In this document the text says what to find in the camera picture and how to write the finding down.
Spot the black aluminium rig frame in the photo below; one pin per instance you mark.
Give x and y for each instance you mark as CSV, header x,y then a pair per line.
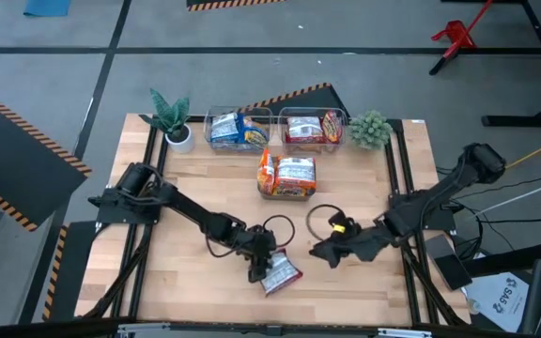
x,y
150,141

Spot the yellow tape tag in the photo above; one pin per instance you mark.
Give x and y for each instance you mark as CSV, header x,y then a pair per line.
x,y
339,228

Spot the black desk leg frame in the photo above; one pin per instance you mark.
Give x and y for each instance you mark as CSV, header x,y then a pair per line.
x,y
524,121

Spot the white printed paper sheet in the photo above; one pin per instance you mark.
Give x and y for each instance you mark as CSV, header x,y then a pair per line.
x,y
496,300

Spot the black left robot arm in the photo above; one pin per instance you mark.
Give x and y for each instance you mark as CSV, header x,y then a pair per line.
x,y
181,204

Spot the red Maruchan ramen pack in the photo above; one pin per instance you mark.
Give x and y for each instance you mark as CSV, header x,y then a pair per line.
x,y
304,127
332,127
282,277

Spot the blue Maruchan ramen pack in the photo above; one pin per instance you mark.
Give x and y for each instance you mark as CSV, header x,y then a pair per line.
x,y
256,136
226,127

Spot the black desk bar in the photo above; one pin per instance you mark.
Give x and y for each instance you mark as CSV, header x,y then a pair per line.
x,y
510,260

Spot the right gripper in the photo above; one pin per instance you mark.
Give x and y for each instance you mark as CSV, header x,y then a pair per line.
x,y
364,244

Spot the clear plastic bin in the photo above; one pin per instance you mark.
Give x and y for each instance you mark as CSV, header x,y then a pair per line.
x,y
308,148
256,115

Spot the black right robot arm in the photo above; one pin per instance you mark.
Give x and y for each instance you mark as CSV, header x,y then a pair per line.
x,y
439,192

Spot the blue floor mat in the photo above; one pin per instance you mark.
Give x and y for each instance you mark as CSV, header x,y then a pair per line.
x,y
47,7

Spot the fuzzy green artificial plant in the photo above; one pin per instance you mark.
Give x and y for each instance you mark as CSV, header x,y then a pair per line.
x,y
370,130

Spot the black hazard-striped floor mat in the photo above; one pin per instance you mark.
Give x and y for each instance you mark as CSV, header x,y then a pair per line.
x,y
214,3
313,101
75,263
3,150

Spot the red floor stand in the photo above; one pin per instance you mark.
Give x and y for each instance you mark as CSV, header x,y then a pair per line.
x,y
453,34

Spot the orange snack packet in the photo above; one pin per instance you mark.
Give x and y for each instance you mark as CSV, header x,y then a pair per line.
x,y
285,197

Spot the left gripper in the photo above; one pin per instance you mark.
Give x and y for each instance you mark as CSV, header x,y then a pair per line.
x,y
258,244

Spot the snake plant in white pot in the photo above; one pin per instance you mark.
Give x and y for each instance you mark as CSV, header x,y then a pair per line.
x,y
172,117

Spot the dark gray flat box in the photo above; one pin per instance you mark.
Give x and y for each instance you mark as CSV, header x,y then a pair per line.
x,y
449,265

